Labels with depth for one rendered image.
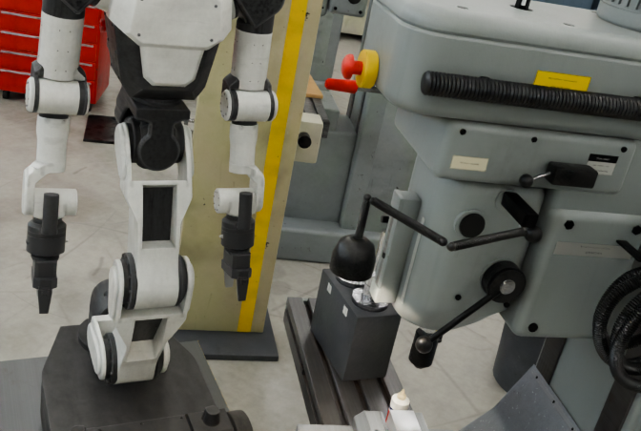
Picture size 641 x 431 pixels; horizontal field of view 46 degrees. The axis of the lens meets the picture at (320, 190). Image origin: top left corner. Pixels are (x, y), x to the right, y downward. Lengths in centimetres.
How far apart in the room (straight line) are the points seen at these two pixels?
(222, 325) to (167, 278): 161
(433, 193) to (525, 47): 29
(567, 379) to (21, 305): 256
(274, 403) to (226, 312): 50
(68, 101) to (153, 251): 41
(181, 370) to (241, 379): 94
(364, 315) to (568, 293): 57
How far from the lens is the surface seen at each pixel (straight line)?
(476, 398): 357
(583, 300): 143
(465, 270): 131
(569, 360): 176
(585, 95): 119
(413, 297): 135
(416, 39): 110
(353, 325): 180
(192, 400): 230
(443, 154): 117
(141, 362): 217
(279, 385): 332
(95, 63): 583
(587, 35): 120
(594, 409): 169
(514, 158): 122
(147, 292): 191
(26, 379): 263
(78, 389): 232
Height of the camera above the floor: 205
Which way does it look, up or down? 23 degrees down
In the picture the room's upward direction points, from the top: 11 degrees clockwise
